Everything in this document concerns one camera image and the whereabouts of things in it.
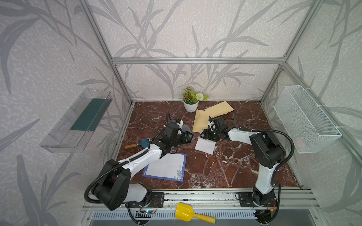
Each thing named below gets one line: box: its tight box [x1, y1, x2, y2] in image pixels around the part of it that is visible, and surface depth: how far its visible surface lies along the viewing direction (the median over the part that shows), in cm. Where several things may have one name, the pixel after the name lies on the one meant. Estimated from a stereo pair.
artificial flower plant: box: [181, 87, 209, 105], surface depth 107 cm
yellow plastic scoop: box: [175, 202, 217, 225], surface depth 71 cm
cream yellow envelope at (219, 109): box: [204, 100, 235, 119], surface depth 118 cm
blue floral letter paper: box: [142, 152, 188, 183], surface depth 85 cm
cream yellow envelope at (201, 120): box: [192, 108, 209, 133], surface depth 110 cm
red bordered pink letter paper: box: [194, 137, 217, 155], surface depth 96 cm
